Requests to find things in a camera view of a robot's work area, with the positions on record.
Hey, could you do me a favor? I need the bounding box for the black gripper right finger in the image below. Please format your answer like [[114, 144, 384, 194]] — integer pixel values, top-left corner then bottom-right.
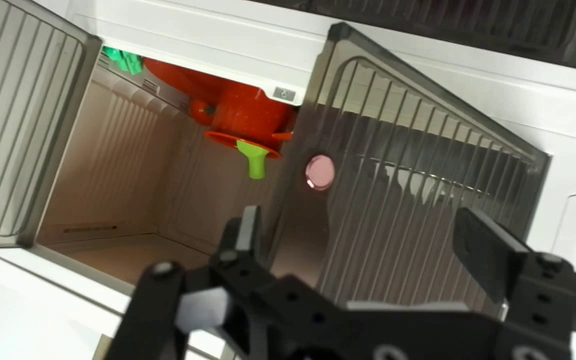
[[455, 206, 576, 316]]

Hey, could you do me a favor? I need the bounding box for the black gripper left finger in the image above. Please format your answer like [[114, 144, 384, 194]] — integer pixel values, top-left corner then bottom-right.
[[217, 204, 264, 266]]

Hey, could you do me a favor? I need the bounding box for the pink round door knob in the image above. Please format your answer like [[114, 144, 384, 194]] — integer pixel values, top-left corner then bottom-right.
[[302, 152, 339, 193]]

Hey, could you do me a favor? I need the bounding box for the white stackable cabinet unit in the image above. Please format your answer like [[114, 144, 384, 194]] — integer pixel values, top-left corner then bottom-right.
[[35, 0, 576, 136], [0, 0, 576, 360]]

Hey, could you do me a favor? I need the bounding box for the light green plastic piece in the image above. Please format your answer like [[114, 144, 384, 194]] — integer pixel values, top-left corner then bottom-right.
[[236, 138, 273, 182]]

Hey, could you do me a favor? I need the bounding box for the small barcode sticker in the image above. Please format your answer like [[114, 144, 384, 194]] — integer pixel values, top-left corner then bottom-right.
[[273, 85, 298, 105]]

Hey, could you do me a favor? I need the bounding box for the bright green plastic object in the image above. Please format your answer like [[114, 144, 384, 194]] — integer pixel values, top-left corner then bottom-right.
[[101, 45, 147, 77]]

